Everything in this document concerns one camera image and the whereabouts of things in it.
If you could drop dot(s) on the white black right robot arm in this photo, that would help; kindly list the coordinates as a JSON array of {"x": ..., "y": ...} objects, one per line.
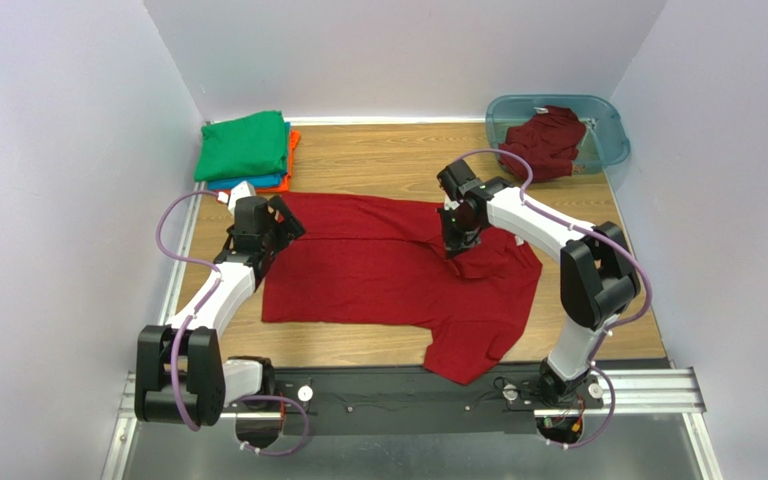
[{"x": 598, "y": 280}]

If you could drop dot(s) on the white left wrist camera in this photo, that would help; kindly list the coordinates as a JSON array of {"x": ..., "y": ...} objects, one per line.
[{"x": 230, "y": 197}]

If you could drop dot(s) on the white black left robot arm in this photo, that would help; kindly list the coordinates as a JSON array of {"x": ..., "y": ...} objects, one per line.
[{"x": 180, "y": 376}]

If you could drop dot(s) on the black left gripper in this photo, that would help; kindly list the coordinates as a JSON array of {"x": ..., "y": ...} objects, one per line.
[{"x": 284, "y": 221}]

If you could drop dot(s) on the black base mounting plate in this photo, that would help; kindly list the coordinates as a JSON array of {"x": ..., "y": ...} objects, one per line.
[{"x": 408, "y": 400}]

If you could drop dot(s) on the orange folded t shirt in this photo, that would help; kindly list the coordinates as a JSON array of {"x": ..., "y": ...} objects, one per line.
[{"x": 281, "y": 180}]

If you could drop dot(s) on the green folded t shirt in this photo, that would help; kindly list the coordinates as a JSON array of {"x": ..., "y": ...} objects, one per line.
[{"x": 253, "y": 145}]

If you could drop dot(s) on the teal plastic bin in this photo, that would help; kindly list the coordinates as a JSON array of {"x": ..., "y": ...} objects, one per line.
[{"x": 604, "y": 144}]

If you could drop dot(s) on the blue folded t shirt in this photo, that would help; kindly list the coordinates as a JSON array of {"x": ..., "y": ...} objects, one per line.
[{"x": 251, "y": 178}]

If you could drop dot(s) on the dark red t shirt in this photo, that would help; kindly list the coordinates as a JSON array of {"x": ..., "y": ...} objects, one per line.
[{"x": 548, "y": 142}]

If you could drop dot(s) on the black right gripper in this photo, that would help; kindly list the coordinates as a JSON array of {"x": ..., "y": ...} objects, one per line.
[{"x": 459, "y": 241}]

